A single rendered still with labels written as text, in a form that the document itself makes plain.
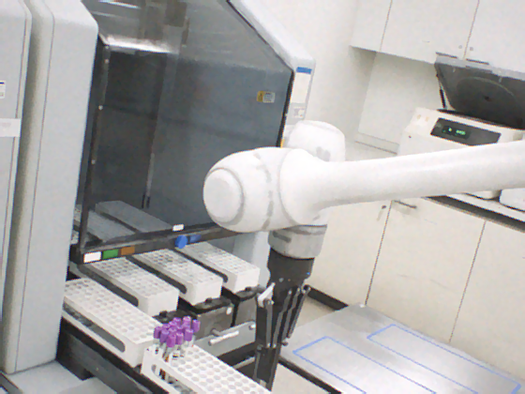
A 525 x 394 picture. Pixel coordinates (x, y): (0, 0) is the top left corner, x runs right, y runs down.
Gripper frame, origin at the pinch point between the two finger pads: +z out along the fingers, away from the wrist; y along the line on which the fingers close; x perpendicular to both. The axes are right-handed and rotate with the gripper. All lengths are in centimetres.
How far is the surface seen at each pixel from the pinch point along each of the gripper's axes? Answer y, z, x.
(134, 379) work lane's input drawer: 6.2, 14.5, -24.6
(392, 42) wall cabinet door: -258, -62, -129
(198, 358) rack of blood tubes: -2.2, 8.9, -17.2
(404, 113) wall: -292, -22, -127
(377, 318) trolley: -65, 13, -11
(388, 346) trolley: -53, 13, -1
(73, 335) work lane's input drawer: 6.2, 14.5, -44.3
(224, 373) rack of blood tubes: -2.5, 8.8, -10.5
